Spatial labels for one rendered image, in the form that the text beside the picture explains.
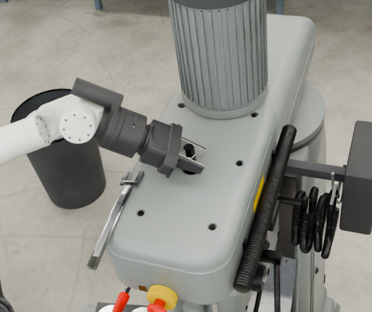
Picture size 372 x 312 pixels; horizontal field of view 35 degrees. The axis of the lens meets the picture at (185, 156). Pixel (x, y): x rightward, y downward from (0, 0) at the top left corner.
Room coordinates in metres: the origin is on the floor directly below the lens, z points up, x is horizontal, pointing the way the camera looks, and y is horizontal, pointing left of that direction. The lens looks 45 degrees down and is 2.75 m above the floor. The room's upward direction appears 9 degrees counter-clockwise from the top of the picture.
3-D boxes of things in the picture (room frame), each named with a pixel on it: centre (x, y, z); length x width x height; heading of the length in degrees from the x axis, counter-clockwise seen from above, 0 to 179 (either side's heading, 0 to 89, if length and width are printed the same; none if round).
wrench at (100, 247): (0.74, 0.15, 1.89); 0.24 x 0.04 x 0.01; 158
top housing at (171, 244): (0.85, -0.01, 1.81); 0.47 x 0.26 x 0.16; 155
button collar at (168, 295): (0.63, 0.09, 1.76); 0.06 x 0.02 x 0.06; 65
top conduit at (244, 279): (0.81, -0.16, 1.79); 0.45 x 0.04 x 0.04; 155
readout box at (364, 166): (0.97, -0.44, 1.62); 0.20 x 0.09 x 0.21; 155
